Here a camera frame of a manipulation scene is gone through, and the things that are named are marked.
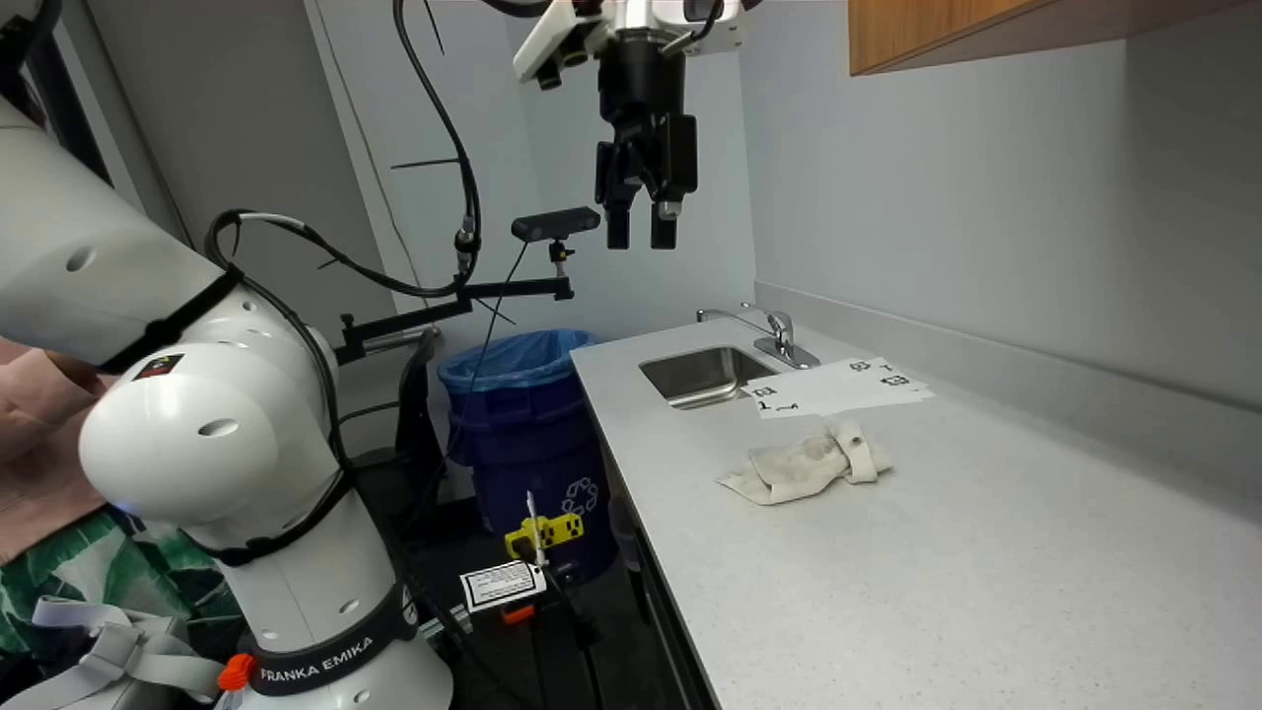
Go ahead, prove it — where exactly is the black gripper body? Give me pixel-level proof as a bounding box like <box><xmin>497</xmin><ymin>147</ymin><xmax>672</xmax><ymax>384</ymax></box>
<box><xmin>592</xmin><ymin>31</ymin><xmax>702</xmax><ymax>208</ymax></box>

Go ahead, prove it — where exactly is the beige cloth towel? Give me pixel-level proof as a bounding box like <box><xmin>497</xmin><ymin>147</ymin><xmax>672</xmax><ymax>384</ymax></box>
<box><xmin>716</xmin><ymin>418</ymin><xmax>897</xmax><ymax>509</ymax></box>

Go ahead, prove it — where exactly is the steel sink basin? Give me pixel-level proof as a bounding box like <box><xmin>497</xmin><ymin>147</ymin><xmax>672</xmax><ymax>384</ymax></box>
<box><xmin>639</xmin><ymin>343</ymin><xmax>780</xmax><ymax>406</ymax></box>

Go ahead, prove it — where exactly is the chrome faucet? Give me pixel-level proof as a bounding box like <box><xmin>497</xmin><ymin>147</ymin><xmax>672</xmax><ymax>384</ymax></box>
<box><xmin>690</xmin><ymin>302</ymin><xmax>824</xmax><ymax>372</ymax></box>

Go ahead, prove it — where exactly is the white printed marker paper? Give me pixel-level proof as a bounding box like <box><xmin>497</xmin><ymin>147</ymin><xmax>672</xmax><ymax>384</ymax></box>
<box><xmin>751</xmin><ymin>351</ymin><xmax>939</xmax><ymax>421</ymax></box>

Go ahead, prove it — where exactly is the blue trash bin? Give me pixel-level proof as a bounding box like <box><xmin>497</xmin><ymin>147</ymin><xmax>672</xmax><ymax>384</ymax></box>
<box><xmin>439</xmin><ymin>327</ymin><xmax>623</xmax><ymax>585</ymax></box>

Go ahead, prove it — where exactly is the yellow clamp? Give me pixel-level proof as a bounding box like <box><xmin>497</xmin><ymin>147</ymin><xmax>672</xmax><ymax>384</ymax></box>
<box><xmin>502</xmin><ymin>489</ymin><xmax>588</xmax><ymax>569</ymax></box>

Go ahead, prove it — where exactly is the white label tag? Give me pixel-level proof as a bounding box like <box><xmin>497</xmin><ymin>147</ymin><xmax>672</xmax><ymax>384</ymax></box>
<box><xmin>452</xmin><ymin>561</ymin><xmax>551</xmax><ymax>617</ymax></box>

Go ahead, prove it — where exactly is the orange round knob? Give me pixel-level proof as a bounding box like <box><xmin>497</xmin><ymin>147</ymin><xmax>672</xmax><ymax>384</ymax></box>
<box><xmin>212</xmin><ymin>652</ymin><xmax>255</xmax><ymax>699</ymax></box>

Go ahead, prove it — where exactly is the person in pink hoodie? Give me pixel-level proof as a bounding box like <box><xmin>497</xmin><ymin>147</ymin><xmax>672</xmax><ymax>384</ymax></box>
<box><xmin>0</xmin><ymin>330</ymin><xmax>113</xmax><ymax>569</ymax></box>

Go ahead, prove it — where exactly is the green patterned cloth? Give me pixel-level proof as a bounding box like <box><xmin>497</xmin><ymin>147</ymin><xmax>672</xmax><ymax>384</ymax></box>
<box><xmin>0</xmin><ymin>505</ymin><xmax>250</xmax><ymax>663</ymax></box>

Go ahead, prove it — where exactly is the black stereo camera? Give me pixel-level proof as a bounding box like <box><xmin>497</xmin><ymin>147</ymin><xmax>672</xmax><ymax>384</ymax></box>
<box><xmin>509</xmin><ymin>205</ymin><xmax>603</xmax><ymax>250</ymax></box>

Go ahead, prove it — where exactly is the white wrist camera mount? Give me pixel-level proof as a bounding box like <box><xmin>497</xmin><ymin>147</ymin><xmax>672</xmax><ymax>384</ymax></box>
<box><xmin>509</xmin><ymin>0</ymin><xmax>623</xmax><ymax>95</ymax></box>

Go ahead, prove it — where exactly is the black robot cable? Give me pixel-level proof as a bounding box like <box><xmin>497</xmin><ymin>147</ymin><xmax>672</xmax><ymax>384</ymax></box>
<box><xmin>201</xmin><ymin>0</ymin><xmax>484</xmax><ymax>302</ymax></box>

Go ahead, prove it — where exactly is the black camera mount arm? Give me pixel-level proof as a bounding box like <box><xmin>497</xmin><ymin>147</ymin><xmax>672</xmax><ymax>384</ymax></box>
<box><xmin>333</xmin><ymin>241</ymin><xmax>581</xmax><ymax>368</ymax></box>

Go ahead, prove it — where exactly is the wooden wall cabinet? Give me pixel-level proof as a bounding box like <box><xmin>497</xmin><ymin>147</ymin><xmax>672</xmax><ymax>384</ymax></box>
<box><xmin>844</xmin><ymin>0</ymin><xmax>1262</xmax><ymax>77</ymax></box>

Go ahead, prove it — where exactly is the grey fabric strap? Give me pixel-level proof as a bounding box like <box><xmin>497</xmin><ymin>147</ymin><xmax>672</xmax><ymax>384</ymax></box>
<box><xmin>0</xmin><ymin>594</ymin><xmax>229</xmax><ymax>710</ymax></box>

